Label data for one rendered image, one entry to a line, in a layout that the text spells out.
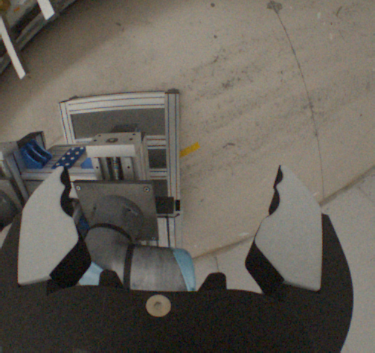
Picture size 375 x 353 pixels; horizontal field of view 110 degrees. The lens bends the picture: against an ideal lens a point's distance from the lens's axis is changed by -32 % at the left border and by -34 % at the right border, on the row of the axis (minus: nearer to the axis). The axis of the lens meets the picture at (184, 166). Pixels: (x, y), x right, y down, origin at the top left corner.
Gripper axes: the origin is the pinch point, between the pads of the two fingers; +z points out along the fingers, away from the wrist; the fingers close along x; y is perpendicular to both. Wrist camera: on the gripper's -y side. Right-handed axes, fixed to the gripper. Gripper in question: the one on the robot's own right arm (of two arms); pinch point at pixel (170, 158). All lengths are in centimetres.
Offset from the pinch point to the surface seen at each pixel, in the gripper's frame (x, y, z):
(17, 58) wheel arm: -55, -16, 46
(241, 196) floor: 60, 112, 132
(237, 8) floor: 41, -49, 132
